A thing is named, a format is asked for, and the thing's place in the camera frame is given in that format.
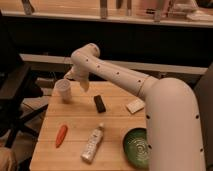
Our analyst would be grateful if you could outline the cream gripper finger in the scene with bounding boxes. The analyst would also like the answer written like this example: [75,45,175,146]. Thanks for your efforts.
[80,80,89,92]
[63,70,73,80]

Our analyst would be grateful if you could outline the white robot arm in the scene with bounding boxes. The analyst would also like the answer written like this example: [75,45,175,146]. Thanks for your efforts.
[66,43,206,171]

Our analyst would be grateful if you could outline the green ceramic bowl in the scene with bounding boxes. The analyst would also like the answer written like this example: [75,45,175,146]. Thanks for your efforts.
[123,128,149,169]

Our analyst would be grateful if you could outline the black rectangular block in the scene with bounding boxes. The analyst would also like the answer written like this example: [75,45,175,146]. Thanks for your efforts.
[94,95,106,113]

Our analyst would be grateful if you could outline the white plastic bottle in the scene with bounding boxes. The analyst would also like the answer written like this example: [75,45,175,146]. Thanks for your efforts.
[81,123,105,164]

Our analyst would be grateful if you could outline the black office chair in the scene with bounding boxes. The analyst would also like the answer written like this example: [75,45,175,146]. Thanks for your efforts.
[0,11,48,148]

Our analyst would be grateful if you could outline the orange carrot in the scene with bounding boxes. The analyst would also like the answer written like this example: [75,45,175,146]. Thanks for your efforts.
[55,125,68,148]

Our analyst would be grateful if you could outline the white sponge block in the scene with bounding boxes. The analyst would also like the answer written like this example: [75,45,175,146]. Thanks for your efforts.
[126,99,145,114]

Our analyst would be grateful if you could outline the grey cabinet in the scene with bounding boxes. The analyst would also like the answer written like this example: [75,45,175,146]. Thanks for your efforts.
[194,62,213,171]

